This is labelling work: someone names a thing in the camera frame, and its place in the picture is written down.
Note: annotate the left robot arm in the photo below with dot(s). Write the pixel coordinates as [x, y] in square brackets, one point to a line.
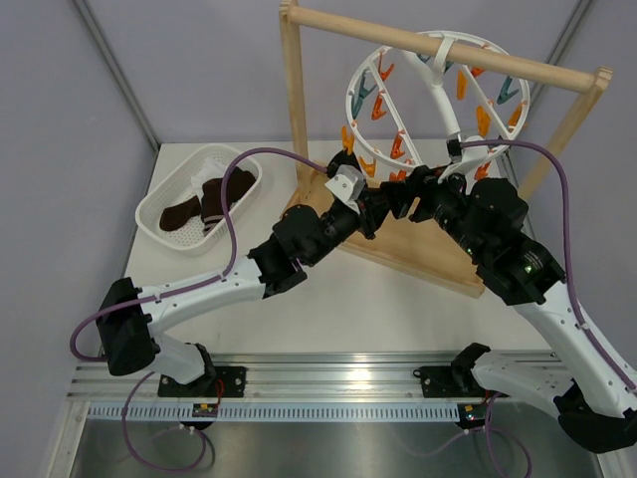
[134, 320]

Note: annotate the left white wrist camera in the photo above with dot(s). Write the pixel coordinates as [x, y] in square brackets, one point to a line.
[346, 185]

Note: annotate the dark brown small sock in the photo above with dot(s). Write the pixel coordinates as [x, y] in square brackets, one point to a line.
[175, 217]

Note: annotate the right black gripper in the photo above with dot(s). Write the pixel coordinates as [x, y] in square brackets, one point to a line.
[422, 183]

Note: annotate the white round clip hanger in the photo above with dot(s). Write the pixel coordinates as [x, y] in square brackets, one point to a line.
[395, 94]

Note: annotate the brown sock with stripes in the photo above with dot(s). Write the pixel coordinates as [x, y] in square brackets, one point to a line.
[238, 184]

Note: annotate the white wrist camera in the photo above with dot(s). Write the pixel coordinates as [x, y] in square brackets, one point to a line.
[346, 185]
[465, 155]

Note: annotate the white sock in basket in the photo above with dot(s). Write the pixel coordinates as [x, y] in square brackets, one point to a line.
[211, 168]

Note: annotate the white slotted cable duct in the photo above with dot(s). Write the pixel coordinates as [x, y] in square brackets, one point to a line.
[293, 412]

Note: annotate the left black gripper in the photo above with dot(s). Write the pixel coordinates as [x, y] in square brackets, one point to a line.
[373, 211]

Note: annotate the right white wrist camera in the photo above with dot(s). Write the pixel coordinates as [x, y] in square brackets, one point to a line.
[465, 155]

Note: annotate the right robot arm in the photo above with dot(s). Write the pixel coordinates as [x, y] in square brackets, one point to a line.
[596, 405]

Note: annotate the black sock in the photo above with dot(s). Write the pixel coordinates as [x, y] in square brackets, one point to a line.
[341, 158]

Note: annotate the aluminium mounting rail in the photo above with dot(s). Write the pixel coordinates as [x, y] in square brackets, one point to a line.
[307, 377]

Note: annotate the white perforated plastic basket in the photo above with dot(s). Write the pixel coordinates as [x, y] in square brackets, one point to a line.
[174, 189]

